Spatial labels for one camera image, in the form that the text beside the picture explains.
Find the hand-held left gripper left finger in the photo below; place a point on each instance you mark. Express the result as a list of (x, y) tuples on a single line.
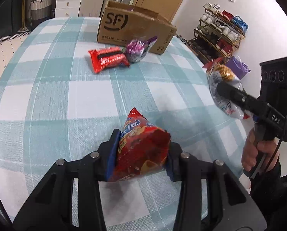
[(111, 156)]

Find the brown cardboard box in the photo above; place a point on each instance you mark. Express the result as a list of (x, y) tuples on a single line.
[(138, 26)]

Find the purple bag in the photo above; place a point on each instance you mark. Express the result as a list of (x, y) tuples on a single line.
[(239, 65)]

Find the shoe rack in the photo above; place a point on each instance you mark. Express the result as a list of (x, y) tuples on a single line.
[(218, 38)]

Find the row of shoes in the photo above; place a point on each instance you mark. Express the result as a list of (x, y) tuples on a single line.
[(226, 26)]

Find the person's right forearm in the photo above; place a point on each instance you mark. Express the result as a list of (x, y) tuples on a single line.
[(273, 197)]

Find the white snack packet red characters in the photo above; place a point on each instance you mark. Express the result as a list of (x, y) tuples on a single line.
[(214, 84)]

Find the yellow pole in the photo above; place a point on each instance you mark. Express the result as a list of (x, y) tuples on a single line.
[(23, 12)]

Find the dotted cream floor mat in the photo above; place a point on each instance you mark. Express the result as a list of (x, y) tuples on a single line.
[(4, 57)]

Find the red black-striped snack packet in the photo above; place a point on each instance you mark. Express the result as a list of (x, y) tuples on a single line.
[(105, 60)]

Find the woven basket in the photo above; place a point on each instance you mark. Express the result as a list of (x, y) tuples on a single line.
[(41, 8)]

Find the teal checked tablecloth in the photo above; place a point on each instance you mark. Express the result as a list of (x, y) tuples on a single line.
[(61, 113)]

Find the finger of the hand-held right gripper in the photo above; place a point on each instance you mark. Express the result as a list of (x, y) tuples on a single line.
[(239, 98)]

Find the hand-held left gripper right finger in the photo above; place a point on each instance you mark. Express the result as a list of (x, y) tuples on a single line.
[(173, 168)]

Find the red cartoon snack packet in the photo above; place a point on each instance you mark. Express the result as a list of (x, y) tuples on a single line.
[(138, 149)]

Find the person's right hand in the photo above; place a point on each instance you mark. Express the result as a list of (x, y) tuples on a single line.
[(248, 151)]

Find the purple snack packet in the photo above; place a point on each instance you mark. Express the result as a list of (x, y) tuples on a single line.
[(136, 49)]

